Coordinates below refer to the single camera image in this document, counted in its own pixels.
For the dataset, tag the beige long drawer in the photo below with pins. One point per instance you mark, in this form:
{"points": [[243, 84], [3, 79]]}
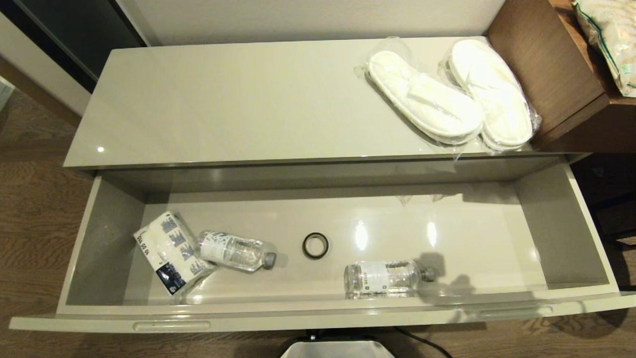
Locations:
{"points": [[278, 219]]}

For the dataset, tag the clear water bottle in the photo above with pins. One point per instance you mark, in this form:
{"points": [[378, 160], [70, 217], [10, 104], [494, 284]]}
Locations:
{"points": [[382, 279], [233, 252]]}

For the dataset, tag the bagged white slippers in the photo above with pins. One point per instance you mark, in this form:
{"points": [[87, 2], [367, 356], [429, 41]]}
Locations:
{"points": [[422, 97], [497, 94]]}

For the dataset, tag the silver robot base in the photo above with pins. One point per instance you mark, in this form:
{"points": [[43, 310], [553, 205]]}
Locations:
{"points": [[338, 350]]}

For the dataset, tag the beige glossy cabinet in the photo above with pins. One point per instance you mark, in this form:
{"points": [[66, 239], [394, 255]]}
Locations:
{"points": [[298, 99]]}

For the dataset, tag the white blue tissue pack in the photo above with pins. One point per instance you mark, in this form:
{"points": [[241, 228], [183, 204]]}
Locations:
{"points": [[171, 251]]}

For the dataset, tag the brown wooden desk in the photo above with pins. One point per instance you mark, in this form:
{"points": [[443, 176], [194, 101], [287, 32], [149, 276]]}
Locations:
{"points": [[546, 74]]}

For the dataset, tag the black glass panel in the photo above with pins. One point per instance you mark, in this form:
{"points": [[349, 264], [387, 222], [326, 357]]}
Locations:
{"points": [[74, 30]]}

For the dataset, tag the clear plastic snack bag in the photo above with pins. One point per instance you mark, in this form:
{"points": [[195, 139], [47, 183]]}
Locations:
{"points": [[611, 40]]}

